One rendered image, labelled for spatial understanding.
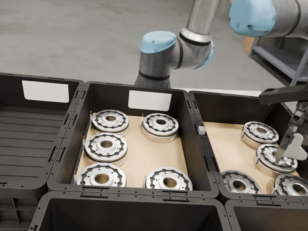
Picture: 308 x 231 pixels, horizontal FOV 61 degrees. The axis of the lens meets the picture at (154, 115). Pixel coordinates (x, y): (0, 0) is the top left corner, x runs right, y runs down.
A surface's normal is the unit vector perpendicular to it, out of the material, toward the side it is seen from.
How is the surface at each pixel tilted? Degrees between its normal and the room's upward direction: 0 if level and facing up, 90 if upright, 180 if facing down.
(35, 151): 0
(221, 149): 0
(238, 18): 90
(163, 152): 0
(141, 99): 90
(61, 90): 90
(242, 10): 90
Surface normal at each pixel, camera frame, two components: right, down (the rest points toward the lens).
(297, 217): 0.04, 0.56
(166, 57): 0.43, 0.49
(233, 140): 0.13, -0.83
